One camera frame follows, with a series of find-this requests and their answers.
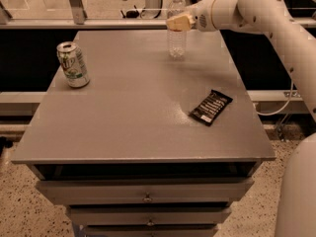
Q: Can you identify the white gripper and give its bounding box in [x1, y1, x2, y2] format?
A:
[166, 0, 216, 32]

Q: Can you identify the clear plastic water bottle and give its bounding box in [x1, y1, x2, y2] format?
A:
[167, 0, 187, 59]

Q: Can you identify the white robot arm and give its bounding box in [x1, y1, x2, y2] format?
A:
[167, 0, 316, 237]

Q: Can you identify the green 7up can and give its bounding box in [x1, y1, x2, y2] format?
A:
[56, 41, 90, 88]

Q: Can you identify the black snack bar wrapper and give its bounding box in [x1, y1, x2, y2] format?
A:
[189, 90, 233, 126]

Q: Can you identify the grey drawer cabinet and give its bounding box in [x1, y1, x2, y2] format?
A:
[11, 29, 277, 237]

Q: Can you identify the top grey drawer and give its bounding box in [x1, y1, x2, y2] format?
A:
[36, 178, 254, 205]

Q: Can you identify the grey drawer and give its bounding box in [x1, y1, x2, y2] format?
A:
[84, 225, 218, 237]
[36, 178, 254, 205]
[67, 205, 231, 226]

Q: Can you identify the middle grey drawer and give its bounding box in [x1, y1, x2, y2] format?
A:
[67, 205, 231, 226]

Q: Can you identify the bottom grey drawer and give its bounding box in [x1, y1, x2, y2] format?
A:
[84, 225, 218, 237]

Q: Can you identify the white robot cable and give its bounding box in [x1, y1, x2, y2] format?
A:
[256, 79, 294, 118]

